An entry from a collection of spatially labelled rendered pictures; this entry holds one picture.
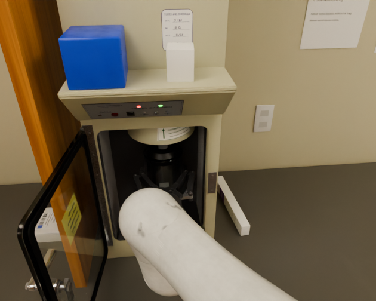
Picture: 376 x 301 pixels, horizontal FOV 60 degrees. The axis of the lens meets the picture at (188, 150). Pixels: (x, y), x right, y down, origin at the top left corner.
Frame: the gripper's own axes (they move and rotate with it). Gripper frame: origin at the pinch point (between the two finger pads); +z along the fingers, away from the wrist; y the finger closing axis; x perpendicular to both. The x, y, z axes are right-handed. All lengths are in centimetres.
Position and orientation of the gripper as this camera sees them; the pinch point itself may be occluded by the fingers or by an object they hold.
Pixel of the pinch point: (163, 165)
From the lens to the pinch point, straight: 93.1
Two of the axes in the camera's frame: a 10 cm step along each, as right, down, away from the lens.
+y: -10.0, 0.5, -0.8
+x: 0.0, 8.5, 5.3
